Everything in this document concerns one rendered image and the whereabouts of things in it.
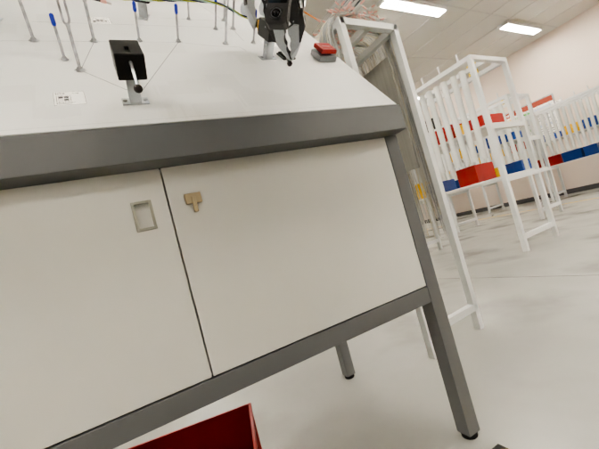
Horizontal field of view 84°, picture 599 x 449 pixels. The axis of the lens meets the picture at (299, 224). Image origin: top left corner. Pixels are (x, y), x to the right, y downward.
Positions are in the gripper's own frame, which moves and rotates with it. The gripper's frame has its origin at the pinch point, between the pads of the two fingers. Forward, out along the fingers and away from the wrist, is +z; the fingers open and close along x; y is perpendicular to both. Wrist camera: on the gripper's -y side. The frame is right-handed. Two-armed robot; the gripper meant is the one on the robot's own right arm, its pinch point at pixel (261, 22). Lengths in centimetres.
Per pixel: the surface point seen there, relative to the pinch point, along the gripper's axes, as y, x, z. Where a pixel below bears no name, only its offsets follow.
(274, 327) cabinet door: -43, 28, 58
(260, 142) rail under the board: -29.1, 19.5, 24.3
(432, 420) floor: -57, -11, 105
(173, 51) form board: 4.7, 23.0, 5.6
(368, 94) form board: -23.8, -16.0, 18.7
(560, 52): 221, -808, 17
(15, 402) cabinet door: -37, 68, 53
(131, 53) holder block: -22.5, 38.0, 7.3
